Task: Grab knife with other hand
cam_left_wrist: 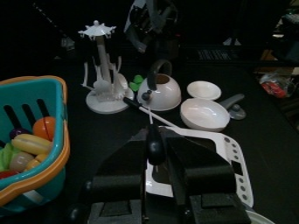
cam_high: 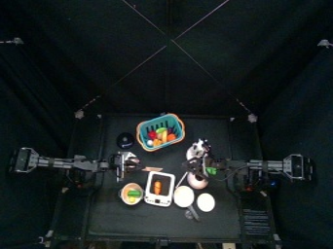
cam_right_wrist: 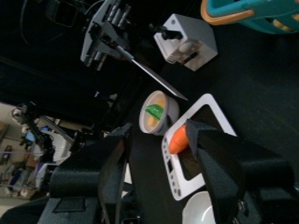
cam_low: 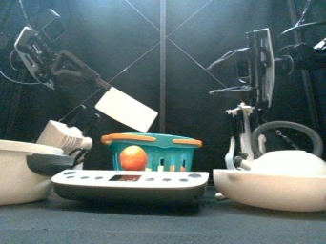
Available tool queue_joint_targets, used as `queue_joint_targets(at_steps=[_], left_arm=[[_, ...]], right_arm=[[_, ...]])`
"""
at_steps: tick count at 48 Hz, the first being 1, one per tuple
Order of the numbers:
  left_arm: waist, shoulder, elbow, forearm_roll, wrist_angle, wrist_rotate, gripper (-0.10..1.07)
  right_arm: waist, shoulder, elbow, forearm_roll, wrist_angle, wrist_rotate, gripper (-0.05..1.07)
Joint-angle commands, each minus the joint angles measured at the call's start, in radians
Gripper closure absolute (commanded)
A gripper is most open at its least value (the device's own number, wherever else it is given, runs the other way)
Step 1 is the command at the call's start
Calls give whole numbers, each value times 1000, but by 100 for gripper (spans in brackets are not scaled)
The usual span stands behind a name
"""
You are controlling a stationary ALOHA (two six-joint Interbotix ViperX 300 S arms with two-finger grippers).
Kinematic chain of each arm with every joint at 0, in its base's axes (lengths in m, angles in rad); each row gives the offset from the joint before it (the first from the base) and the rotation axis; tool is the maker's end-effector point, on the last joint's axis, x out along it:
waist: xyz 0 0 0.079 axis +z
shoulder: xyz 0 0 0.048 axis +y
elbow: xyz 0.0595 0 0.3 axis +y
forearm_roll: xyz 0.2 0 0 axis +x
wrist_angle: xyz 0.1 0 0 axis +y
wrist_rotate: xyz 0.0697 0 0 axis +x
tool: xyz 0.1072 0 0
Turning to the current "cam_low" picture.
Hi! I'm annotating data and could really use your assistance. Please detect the white toy cleaver knife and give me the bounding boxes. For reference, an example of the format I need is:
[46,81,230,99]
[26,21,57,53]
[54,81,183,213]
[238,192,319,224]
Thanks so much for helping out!
[93,78,159,133]

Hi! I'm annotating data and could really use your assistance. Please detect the white toy knife block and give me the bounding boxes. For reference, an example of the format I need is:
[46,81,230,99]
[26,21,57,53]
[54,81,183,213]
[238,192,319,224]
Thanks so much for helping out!
[36,119,95,156]

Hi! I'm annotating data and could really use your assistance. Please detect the reddish orange toy fruit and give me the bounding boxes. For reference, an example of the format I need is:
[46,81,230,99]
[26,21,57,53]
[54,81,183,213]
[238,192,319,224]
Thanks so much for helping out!
[119,145,149,172]

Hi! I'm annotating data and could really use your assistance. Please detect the small orange toy fruit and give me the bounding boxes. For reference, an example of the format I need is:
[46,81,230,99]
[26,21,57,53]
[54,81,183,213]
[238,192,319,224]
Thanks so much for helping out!
[168,164,188,173]

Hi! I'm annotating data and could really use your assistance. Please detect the white toy kitchen scale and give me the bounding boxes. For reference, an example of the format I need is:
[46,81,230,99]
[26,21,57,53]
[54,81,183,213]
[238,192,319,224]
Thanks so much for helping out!
[49,169,209,205]

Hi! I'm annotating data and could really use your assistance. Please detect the thin white diagonal cord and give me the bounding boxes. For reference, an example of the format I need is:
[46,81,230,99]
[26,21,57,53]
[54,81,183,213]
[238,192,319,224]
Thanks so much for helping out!
[123,0,228,89]
[62,0,213,119]

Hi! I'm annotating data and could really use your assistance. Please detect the black handled toy knife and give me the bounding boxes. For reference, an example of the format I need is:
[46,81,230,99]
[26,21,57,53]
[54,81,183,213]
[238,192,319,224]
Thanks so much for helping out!
[62,104,101,136]

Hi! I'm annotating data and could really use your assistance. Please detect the black slanted frame pole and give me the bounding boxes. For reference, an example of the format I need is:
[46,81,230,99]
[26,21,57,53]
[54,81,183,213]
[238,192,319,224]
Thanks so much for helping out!
[284,0,322,128]

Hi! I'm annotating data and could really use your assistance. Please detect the grey vertical frame pole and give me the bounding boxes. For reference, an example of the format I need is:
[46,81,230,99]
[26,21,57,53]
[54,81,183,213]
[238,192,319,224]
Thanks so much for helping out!
[159,0,167,126]

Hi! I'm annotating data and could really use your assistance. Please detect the teal basket orange handles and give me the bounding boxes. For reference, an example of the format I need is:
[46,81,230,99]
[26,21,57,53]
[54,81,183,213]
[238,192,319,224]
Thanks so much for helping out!
[100,132,204,173]

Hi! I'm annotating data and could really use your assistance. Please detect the toy kettle grey handle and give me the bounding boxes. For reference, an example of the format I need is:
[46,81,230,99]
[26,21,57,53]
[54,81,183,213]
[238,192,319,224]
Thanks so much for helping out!
[236,120,326,174]

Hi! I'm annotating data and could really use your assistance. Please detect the white toy pot grey handles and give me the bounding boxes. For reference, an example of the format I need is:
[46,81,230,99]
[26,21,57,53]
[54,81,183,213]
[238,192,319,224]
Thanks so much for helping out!
[0,139,76,207]

